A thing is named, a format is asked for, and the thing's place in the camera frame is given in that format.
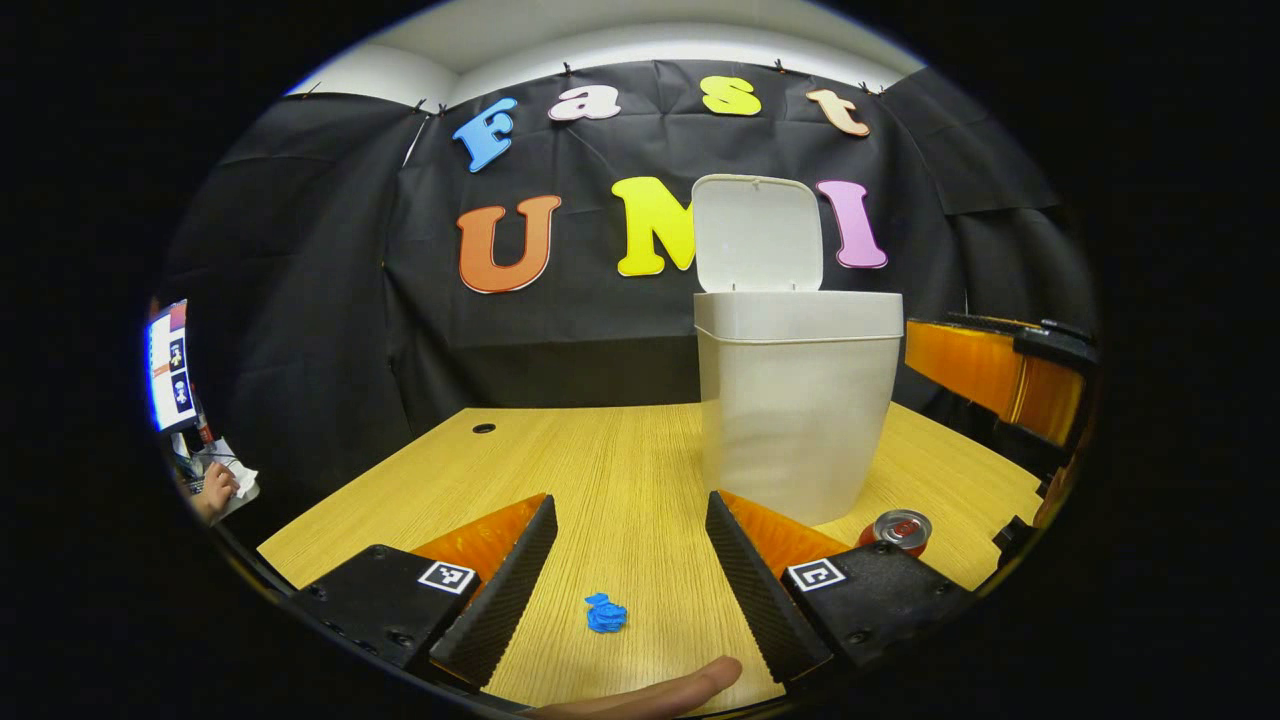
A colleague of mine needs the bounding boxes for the computer monitor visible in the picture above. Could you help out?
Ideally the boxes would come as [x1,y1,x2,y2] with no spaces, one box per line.
[147,300,199,433]

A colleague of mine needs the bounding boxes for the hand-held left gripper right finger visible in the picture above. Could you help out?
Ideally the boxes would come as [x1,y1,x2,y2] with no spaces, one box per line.
[704,490,976,686]

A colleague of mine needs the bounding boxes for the white paper sheets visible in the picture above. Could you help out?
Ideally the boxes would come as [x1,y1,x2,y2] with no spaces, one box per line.
[200,440,261,501]

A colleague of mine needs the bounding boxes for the blue paper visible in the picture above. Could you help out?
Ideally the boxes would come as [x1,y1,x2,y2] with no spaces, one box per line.
[585,592,629,635]

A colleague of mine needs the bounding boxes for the wooden desktop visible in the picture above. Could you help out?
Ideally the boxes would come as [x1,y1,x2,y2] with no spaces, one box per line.
[257,402,1046,717]

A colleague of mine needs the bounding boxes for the white desktop garbage bin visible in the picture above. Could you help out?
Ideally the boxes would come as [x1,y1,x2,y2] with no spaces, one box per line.
[692,174,905,527]

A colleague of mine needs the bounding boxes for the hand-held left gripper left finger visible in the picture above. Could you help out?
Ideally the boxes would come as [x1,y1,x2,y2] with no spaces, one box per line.
[290,493,559,691]

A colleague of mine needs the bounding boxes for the red pop can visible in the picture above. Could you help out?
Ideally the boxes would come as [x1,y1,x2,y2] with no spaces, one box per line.
[858,508,933,559]

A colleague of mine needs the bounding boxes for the black backdrop cloth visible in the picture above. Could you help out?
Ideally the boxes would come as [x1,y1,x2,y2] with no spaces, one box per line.
[160,60,1101,521]

